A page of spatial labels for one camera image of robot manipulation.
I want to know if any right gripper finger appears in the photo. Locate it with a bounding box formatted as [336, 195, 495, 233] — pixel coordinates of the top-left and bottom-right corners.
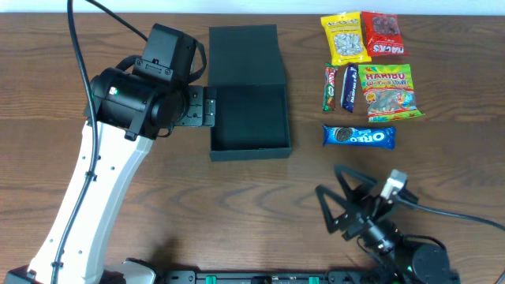
[315, 185, 350, 234]
[334, 165, 378, 197]

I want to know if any blue Oreo cookie pack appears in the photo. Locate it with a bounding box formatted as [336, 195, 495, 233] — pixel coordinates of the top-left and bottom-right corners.
[322, 125, 396, 149]

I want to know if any black gift box with lid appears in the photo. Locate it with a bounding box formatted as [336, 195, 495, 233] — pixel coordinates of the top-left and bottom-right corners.
[208, 24, 292, 162]

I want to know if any green red Milo bar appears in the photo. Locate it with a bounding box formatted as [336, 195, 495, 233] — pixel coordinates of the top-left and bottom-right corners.
[322, 63, 339, 112]

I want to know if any Haribo gummy worms bag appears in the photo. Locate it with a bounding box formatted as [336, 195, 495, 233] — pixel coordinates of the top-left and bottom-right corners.
[358, 64, 423, 123]

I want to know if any red Hacks candy bag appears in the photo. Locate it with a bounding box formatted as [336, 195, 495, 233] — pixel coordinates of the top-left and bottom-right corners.
[361, 12, 405, 57]

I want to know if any yellow pistachio snack bag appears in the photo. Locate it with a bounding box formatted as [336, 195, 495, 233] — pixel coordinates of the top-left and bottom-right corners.
[320, 12, 372, 65]

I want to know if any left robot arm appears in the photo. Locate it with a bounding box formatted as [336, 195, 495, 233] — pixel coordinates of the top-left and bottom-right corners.
[6, 24, 215, 283]

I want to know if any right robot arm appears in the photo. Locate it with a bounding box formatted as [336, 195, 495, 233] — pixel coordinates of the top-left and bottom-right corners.
[316, 165, 461, 283]

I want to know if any purple Dairy Milk chocolate bar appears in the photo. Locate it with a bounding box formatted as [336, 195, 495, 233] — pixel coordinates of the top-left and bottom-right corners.
[340, 64, 358, 113]

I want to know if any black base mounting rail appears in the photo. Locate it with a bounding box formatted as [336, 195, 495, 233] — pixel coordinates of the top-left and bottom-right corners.
[157, 270, 462, 284]

